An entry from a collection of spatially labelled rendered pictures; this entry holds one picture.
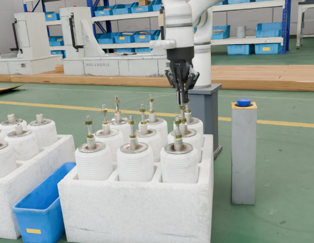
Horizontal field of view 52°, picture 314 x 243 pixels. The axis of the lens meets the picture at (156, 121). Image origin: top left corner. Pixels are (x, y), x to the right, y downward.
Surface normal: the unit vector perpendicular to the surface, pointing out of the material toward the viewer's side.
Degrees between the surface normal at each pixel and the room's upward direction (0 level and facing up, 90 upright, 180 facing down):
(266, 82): 90
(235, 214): 0
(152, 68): 90
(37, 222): 92
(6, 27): 90
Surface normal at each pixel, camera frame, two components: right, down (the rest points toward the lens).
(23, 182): 0.97, 0.00
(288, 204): -0.07, -0.96
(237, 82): -0.46, 0.29
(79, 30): 0.88, 0.07
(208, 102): 0.30, 0.25
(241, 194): -0.19, 0.29
